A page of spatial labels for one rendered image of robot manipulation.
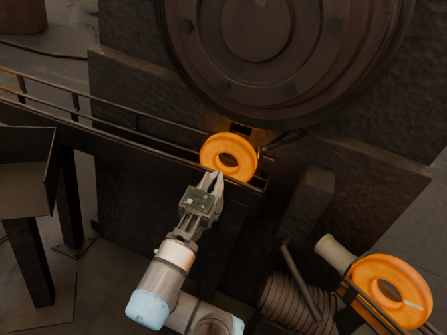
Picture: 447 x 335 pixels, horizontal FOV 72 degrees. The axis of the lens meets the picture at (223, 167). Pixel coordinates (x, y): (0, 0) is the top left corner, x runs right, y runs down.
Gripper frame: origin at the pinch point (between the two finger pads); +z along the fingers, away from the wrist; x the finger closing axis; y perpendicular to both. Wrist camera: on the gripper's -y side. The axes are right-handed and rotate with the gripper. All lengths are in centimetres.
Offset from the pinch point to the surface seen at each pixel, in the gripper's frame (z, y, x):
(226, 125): 15.6, 0.7, 4.0
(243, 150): 8.6, 2.4, -3.2
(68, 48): 136, -123, 193
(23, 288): -40, -65, 57
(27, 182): -17.9, -9.3, 45.3
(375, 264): -6.4, 2.2, -39.3
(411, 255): 58, -97, -105
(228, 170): 7.1, -6.6, -0.9
